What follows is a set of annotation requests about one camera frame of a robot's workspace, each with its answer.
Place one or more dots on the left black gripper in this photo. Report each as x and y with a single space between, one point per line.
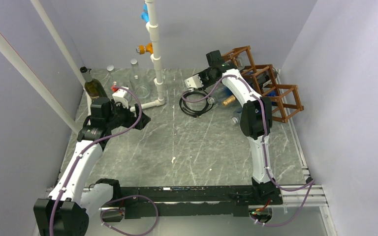
131 120

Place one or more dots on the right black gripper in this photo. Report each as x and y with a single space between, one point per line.
205 86

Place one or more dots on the clear bottle green label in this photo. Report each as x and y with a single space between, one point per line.
138 81

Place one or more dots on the clear bottle white cap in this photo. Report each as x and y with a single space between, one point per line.
116 81

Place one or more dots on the green wine bottle silver foil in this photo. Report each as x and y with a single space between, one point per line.
92 86

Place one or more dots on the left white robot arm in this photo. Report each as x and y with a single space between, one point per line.
78 182

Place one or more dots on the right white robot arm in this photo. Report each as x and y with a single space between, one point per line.
256 115

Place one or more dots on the rear blue square bottle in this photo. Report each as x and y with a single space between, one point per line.
218 96

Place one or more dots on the brown bottle gold foil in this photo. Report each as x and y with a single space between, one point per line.
229 100

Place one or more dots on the front blue Blue Dash bottle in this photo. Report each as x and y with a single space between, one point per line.
236 116

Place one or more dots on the brown wooden wine rack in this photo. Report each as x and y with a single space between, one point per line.
285 98

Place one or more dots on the orange pipe-mounted fitting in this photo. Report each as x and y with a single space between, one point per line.
142 49

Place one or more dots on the blue pipe-mounted fitting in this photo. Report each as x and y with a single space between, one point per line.
145 15

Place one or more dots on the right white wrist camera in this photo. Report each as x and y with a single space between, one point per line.
194 82

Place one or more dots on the white PVC pipe frame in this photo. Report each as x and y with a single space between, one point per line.
7 50

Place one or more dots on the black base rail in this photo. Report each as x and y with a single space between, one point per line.
255 201

